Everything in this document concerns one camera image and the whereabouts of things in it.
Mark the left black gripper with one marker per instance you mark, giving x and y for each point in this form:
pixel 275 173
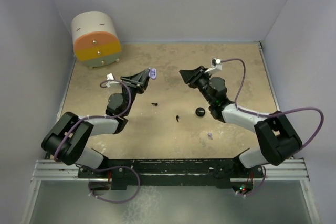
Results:
pixel 141 78

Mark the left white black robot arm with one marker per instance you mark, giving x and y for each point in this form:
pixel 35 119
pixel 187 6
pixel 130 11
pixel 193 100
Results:
pixel 67 139

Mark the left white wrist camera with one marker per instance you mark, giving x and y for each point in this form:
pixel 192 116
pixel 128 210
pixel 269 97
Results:
pixel 110 80

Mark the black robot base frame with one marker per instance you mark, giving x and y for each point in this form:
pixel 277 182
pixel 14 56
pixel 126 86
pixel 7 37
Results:
pixel 221 173

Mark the purple earbud charging case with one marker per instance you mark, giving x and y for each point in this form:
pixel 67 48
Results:
pixel 152 73

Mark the black earbud charging case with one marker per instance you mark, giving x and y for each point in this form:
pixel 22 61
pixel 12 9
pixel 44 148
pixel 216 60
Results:
pixel 200 112

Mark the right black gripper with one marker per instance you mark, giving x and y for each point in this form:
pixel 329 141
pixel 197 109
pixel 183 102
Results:
pixel 191 77

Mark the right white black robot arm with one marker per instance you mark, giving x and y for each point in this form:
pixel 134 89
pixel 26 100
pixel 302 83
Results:
pixel 277 139

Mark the aluminium extrusion rail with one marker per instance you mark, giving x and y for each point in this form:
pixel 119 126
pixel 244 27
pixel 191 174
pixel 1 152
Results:
pixel 48 170

